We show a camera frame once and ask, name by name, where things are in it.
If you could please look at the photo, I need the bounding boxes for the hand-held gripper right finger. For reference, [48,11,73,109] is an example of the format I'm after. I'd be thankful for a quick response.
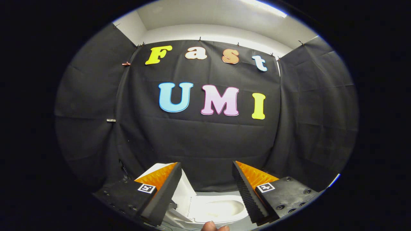
[232,161,321,224]

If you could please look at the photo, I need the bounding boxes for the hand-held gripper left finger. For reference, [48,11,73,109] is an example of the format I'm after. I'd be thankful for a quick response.
[92,162,182,227]

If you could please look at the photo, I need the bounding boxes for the white toilet seat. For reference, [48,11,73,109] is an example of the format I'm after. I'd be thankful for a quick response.
[188,195,249,224]

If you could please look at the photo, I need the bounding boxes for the black backdrop cloth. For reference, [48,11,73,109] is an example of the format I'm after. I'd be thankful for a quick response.
[54,22,359,193]

